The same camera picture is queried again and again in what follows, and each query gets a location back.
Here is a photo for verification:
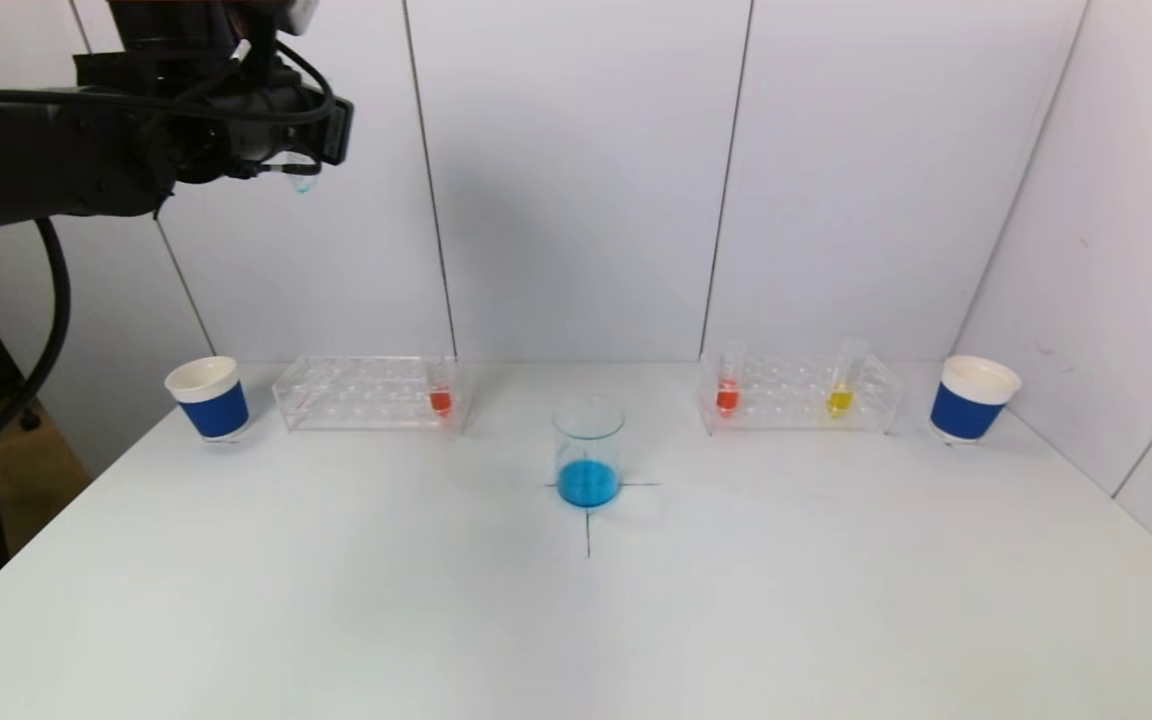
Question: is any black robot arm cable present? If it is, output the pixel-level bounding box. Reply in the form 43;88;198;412
0;218;72;496

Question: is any test tube with yellow pigment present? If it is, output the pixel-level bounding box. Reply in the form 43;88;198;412
825;339;869;419

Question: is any clear glass beaker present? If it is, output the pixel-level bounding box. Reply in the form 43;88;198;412
552;396;627;509

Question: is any test tube with orange pigment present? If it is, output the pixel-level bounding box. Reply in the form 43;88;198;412
715;340;747;417
428;345;456;418

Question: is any clear acrylic test tube rack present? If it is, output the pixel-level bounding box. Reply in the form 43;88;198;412
274;357;467;434
696;352;903;436

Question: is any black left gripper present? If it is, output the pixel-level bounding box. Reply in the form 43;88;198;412
229;83;355;175

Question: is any paper cup with blue sleeve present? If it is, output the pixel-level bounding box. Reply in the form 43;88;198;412
929;356;1023;444
165;357;251;442

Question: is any blue pigment liquid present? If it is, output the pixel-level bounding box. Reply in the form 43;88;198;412
558;460;621;508

